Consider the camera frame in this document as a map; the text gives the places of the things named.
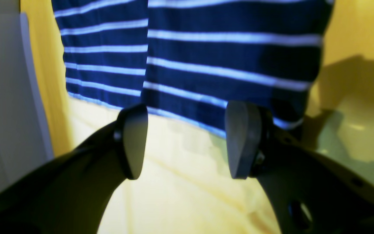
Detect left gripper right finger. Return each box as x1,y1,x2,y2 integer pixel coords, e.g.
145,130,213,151
225,101,374,234

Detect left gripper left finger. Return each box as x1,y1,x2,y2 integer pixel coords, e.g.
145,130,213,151
0,104,148,234

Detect navy white striped T-shirt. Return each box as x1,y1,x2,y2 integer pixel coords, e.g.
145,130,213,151
51,0,334,138

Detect grey chair back left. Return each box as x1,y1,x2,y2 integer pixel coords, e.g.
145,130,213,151
0,13,54,192

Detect yellow table cloth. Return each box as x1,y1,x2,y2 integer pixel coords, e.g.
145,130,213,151
20,0,374,234

